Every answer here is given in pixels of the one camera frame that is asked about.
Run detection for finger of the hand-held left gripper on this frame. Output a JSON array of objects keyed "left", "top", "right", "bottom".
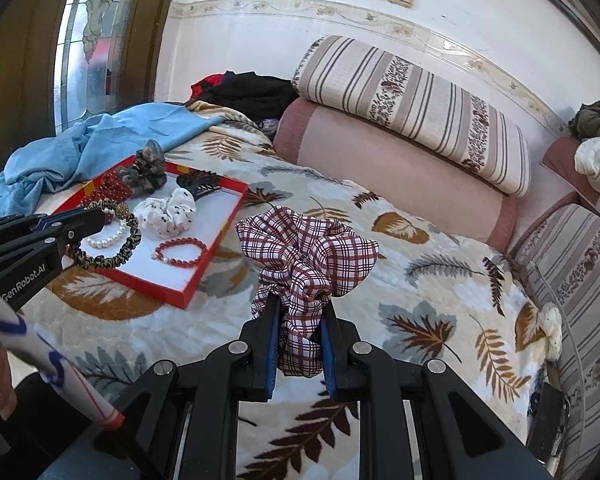
[
  {"left": 0, "top": 207, "right": 107, "bottom": 242},
  {"left": 0, "top": 232, "right": 82, "bottom": 275}
]

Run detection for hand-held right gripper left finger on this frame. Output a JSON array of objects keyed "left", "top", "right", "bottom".
[{"left": 96, "top": 295, "right": 283, "bottom": 480}]

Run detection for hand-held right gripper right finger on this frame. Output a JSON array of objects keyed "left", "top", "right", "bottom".
[{"left": 320, "top": 305, "right": 553, "bottom": 480}]

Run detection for leopard print hair tie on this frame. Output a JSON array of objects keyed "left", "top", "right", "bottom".
[{"left": 67, "top": 200, "right": 142, "bottom": 270}]

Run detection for white cherry print scrunchie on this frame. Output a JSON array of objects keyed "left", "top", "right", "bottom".
[{"left": 132, "top": 187, "right": 198, "bottom": 239}]

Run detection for red plaid scrunchie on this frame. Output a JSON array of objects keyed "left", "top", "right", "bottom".
[{"left": 236, "top": 206, "right": 380, "bottom": 377}]

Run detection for red tray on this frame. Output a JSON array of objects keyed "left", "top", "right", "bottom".
[{"left": 45, "top": 155, "right": 251, "bottom": 311}]

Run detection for red beaded hair accessory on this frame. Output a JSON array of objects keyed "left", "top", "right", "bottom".
[{"left": 80, "top": 170, "right": 133, "bottom": 208}]

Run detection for white striped sleeve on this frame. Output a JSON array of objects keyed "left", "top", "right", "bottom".
[{"left": 0, "top": 280, "right": 127, "bottom": 428}]

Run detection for blue cloth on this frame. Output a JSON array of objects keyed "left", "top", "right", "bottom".
[{"left": 0, "top": 102, "right": 226, "bottom": 221}]

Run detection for dark grey scrunchie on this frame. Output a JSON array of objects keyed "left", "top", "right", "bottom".
[{"left": 117, "top": 139, "right": 168, "bottom": 196}]

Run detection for black hair clip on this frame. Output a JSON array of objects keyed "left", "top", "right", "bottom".
[{"left": 176, "top": 170, "right": 226, "bottom": 201}]

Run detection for leaf print blanket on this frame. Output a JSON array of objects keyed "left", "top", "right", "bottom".
[{"left": 15, "top": 100, "right": 581, "bottom": 480}]

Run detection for stained glass window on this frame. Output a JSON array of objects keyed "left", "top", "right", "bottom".
[{"left": 54, "top": 0, "right": 153, "bottom": 136}]

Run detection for red cloth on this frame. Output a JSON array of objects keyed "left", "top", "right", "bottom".
[{"left": 190, "top": 74, "right": 226, "bottom": 101}]

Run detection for pink bolster pillow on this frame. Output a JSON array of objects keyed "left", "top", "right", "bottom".
[
  {"left": 272, "top": 97, "right": 518, "bottom": 253},
  {"left": 542, "top": 136, "right": 600, "bottom": 221}
]

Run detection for black clothes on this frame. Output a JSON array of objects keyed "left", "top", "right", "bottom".
[{"left": 195, "top": 71, "right": 301, "bottom": 123}]

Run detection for black device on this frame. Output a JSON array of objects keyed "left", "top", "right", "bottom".
[{"left": 525, "top": 380, "right": 573, "bottom": 466}]

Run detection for striped pillow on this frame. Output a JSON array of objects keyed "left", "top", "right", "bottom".
[
  {"left": 291, "top": 35, "right": 532, "bottom": 198},
  {"left": 510, "top": 203, "right": 600, "bottom": 480}
]

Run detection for olive green cloth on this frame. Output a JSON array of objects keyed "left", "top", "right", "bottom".
[{"left": 569, "top": 101, "right": 600, "bottom": 142}]

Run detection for pearl bracelet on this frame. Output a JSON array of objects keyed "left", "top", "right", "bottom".
[{"left": 86, "top": 207, "right": 131, "bottom": 250}]

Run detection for red bead bracelet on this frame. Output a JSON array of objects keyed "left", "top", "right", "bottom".
[{"left": 152, "top": 236, "right": 208, "bottom": 267}]

